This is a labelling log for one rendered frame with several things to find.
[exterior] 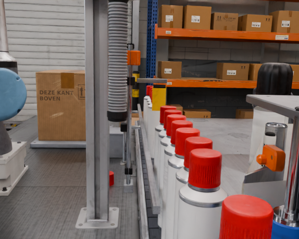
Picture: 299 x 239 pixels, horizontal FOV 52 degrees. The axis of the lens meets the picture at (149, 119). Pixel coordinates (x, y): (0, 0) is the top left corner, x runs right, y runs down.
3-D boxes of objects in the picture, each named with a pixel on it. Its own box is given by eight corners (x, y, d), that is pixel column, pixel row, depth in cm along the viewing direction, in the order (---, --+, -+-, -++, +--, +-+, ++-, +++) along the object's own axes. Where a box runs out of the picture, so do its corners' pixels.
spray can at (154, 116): (163, 160, 93) (166, 92, 89) (146, 160, 93) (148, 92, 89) (162, 154, 98) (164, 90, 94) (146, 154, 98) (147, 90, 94)
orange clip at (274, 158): (284, 173, 30) (287, 151, 29) (265, 173, 30) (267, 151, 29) (271, 163, 33) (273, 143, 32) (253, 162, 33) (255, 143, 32)
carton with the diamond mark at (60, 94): (99, 141, 123) (98, 73, 118) (38, 141, 121) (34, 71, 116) (105, 125, 152) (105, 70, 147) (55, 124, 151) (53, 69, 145)
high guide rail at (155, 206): (160, 214, 46) (160, 206, 46) (152, 214, 46) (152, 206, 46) (139, 106, 152) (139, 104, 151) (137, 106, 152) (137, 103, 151)
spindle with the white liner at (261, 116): (289, 183, 77) (303, 63, 72) (254, 183, 77) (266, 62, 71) (273, 170, 86) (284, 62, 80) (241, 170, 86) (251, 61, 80)
